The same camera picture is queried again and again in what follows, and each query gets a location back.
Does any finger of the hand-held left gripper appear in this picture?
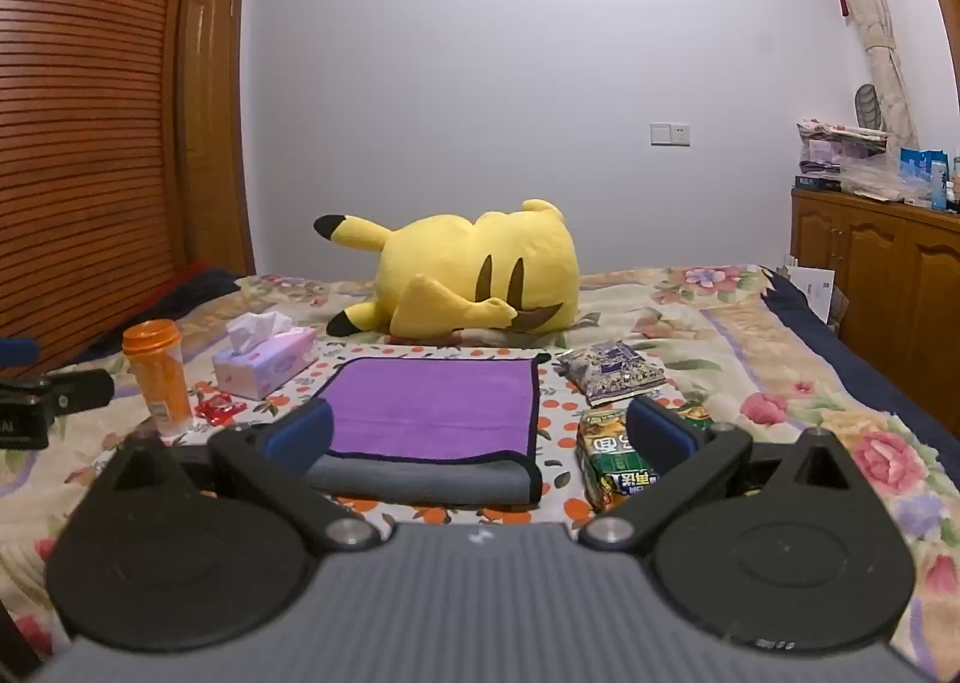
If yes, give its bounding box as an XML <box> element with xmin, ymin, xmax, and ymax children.
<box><xmin>0</xmin><ymin>368</ymin><xmax>116</xmax><ymax>421</ymax></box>
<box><xmin>0</xmin><ymin>338</ymin><xmax>41</xmax><ymax>370</ymax></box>

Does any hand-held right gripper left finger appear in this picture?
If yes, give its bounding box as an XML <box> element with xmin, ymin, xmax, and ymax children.
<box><xmin>97</xmin><ymin>398</ymin><xmax>382</xmax><ymax>555</ymax></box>

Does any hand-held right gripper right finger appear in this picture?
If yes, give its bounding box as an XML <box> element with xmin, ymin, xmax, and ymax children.
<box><xmin>581</xmin><ymin>394</ymin><xmax>865</xmax><ymax>553</ymax></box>

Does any purple and grey towel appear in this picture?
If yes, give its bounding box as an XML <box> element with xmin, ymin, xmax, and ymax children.
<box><xmin>304</xmin><ymin>355</ymin><xmax>552</xmax><ymax>506</ymax></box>

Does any green snack packet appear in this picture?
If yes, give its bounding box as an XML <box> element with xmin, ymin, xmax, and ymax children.
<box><xmin>576</xmin><ymin>402</ymin><xmax>713</xmax><ymax>513</ymax></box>

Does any purple snack packet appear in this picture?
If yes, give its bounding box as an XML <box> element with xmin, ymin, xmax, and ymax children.
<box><xmin>555</xmin><ymin>341</ymin><xmax>668</xmax><ymax>408</ymax></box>

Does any pink tissue box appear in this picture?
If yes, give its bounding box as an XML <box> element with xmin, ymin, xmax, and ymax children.
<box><xmin>211</xmin><ymin>311</ymin><xmax>319</xmax><ymax>401</ymax></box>

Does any orange plastic bottle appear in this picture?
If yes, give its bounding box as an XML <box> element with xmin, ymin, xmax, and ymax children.
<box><xmin>121</xmin><ymin>319</ymin><xmax>194</xmax><ymax>438</ymax></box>

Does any red candy wrapper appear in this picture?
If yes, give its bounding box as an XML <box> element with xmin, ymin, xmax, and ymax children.
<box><xmin>195</xmin><ymin>394</ymin><xmax>239</xmax><ymax>427</ymax></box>

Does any white paper bag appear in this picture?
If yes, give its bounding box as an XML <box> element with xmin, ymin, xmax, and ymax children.
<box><xmin>781</xmin><ymin>254</ymin><xmax>838</xmax><ymax>325</ymax></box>

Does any navy mattress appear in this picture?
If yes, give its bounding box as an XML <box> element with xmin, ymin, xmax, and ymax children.
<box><xmin>761</xmin><ymin>269</ymin><xmax>960</xmax><ymax>444</ymax></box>

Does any yellow plush toy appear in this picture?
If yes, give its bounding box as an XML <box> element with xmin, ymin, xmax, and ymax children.
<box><xmin>313</xmin><ymin>198</ymin><xmax>581</xmax><ymax>339</ymax></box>

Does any wooden louvered wardrobe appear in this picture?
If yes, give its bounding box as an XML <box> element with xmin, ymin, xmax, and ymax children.
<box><xmin>0</xmin><ymin>0</ymin><xmax>205</xmax><ymax>373</ymax></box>

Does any wooden cabinet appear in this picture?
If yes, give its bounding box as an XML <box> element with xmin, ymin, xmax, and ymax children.
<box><xmin>790</xmin><ymin>186</ymin><xmax>960</xmax><ymax>423</ymax></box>

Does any wooden door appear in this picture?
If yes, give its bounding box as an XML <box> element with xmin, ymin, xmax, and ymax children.
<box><xmin>176</xmin><ymin>0</ymin><xmax>257</xmax><ymax>279</ymax></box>

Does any stack of newspapers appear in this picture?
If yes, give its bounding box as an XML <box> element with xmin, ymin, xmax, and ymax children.
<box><xmin>796</xmin><ymin>118</ymin><xmax>890</xmax><ymax>176</ymax></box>

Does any clear plastic bag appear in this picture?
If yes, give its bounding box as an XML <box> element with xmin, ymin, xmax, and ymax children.
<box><xmin>840</xmin><ymin>153</ymin><xmax>932</xmax><ymax>205</ymax></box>

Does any blue box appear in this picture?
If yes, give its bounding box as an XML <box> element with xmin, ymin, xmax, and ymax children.
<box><xmin>899</xmin><ymin>147</ymin><xmax>948</xmax><ymax>187</ymax></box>

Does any grey hand fan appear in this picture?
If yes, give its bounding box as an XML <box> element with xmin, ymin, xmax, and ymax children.
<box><xmin>855</xmin><ymin>83</ymin><xmax>887</xmax><ymax>130</ymax></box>

